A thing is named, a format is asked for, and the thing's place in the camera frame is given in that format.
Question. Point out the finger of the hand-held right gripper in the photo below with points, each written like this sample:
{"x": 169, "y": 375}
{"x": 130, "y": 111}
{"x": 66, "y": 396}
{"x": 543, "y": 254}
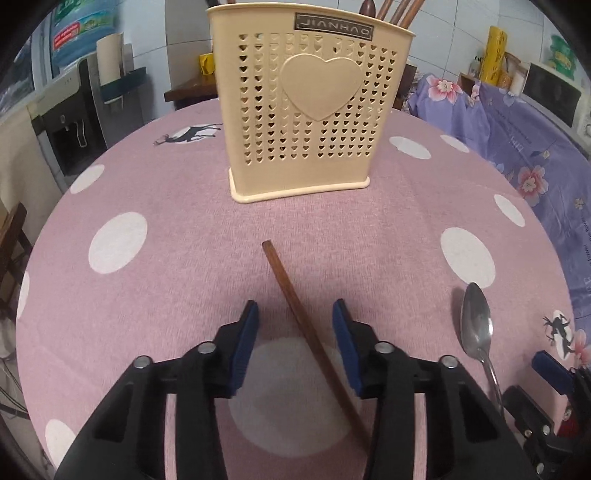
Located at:
{"x": 526, "y": 413}
{"x": 551, "y": 371}

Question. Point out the dark wooden stool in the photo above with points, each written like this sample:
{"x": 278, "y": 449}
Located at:
{"x": 11, "y": 258}

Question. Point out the metal spoon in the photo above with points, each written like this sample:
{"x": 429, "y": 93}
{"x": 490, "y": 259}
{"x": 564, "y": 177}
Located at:
{"x": 475, "y": 323}

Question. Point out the yellow mug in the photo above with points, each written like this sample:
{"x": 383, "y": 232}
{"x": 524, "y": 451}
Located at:
{"x": 207, "y": 63}

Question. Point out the dark wooden side table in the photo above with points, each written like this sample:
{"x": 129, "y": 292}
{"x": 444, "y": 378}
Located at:
{"x": 191, "y": 92}

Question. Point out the microwave oven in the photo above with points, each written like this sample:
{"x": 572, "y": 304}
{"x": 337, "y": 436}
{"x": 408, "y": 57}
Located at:
{"x": 554, "y": 94}

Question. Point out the yellow package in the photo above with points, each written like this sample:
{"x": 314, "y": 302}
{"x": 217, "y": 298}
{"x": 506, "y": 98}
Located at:
{"x": 494, "y": 55}

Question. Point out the purple floral cloth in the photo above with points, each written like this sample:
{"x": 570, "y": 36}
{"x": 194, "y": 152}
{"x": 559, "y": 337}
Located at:
{"x": 531, "y": 147}

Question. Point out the thick reddish brown wooden chopstick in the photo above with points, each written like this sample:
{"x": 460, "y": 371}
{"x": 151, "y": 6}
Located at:
{"x": 300, "y": 318}

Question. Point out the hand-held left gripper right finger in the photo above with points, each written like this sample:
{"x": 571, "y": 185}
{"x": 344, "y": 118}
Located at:
{"x": 346, "y": 350}

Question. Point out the blue water jug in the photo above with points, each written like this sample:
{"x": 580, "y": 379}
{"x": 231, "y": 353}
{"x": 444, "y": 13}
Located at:
{"x": 81, "y": 30}

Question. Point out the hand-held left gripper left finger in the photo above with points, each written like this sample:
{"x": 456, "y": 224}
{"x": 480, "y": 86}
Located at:
{"x": 242, "y": 350}

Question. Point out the teal plastic holder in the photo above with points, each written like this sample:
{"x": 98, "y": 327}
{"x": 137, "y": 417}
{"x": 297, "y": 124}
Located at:
{"x": 122, "y": 85}

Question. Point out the beige paper roll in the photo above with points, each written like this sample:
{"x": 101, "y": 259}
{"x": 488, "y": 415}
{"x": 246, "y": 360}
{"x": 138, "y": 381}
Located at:
{"x": 110, "y": 60}

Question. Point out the thin brown wooden chopstick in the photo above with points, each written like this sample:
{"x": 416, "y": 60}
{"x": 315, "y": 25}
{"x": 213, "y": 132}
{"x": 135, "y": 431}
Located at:
{"x": 414, "y": 13}
{"x": 401, "y": 10}

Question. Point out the green package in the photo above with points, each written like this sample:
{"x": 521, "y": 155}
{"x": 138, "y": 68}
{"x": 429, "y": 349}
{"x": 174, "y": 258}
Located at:
{"x": 563, "y": 55}

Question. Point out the cream perforated utensil holder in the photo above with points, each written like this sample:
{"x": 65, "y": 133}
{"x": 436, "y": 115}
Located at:
{"x": 258, "y": 115}

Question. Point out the water dispenser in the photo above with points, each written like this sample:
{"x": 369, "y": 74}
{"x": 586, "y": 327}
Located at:
{"x": 69, "y": 120}

